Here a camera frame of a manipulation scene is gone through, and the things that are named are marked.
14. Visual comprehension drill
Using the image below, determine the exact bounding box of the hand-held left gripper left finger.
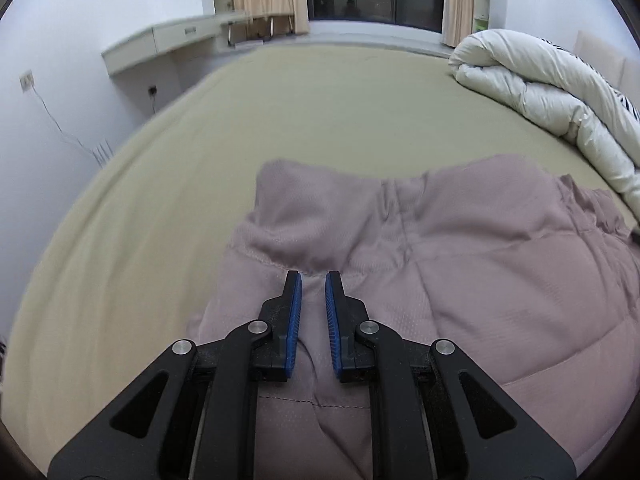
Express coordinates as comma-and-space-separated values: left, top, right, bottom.
47, 270, 304, 480

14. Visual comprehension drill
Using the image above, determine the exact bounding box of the bed with olive sheet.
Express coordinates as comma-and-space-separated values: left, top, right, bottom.
0, 42, 640, 463

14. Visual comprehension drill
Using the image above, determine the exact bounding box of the beige padded headboard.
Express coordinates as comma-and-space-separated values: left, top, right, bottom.
572, 30, 640, 87

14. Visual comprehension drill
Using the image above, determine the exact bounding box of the small folding table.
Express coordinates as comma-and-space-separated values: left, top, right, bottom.
222, 12, 297, 47

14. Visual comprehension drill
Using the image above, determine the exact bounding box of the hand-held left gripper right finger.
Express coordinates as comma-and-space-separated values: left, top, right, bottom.
325, 270, 577, 480

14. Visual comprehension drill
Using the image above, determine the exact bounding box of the white wall-mounted desk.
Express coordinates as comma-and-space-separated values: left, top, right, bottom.
101, 12, 251, 77

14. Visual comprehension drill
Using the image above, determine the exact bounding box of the white duvet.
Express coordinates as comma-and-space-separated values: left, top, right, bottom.
448, 29, 640, 217

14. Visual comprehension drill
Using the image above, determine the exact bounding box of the mauve hooded puffer coat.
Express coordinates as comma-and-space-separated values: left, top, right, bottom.
187, 156, 640, 480

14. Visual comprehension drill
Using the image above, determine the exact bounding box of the thin wall cable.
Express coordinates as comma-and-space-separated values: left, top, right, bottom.
32, 87, 102, 157

